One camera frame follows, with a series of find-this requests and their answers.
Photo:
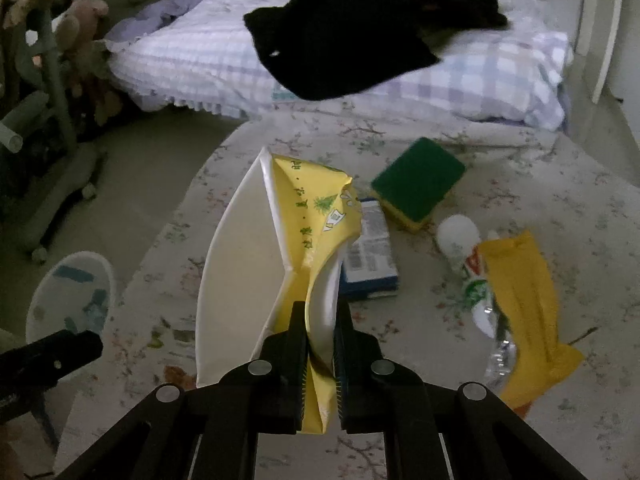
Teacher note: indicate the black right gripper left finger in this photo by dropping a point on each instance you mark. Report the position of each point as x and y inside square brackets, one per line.
[264, 396]

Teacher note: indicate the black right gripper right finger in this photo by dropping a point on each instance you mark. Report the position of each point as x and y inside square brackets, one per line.
[376, 394]

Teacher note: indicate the yellow white tissue pack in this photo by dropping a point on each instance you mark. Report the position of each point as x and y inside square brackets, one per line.
[283, 238]

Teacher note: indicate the white AD drink bottle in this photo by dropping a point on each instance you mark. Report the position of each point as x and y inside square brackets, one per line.
[458, 239]

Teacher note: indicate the yellow cloth strip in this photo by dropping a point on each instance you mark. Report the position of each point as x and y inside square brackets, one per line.
[522, 283]

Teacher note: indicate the white trash bin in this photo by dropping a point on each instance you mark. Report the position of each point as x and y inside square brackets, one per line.
[76, 295]

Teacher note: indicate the walnut snack wrapper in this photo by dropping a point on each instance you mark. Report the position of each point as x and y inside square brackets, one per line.
[173, 354]

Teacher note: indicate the blue white box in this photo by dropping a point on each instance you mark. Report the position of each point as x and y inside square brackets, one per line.
[369, 270]

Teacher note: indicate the grey office chair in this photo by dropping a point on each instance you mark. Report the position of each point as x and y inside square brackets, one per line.
[46, 166]

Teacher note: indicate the green yellow sponge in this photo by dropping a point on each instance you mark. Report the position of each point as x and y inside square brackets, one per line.
[416, 182]

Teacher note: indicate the floral bed sheet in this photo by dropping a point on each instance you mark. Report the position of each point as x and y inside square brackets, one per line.
[585, 221]

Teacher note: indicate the plush toy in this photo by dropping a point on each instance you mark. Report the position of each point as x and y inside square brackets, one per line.
[82, 25]

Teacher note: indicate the purple plaid pillow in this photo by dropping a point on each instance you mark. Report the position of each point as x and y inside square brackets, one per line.
[206, 60]

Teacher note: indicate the black garment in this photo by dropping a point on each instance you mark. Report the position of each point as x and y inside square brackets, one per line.
[325, 49]

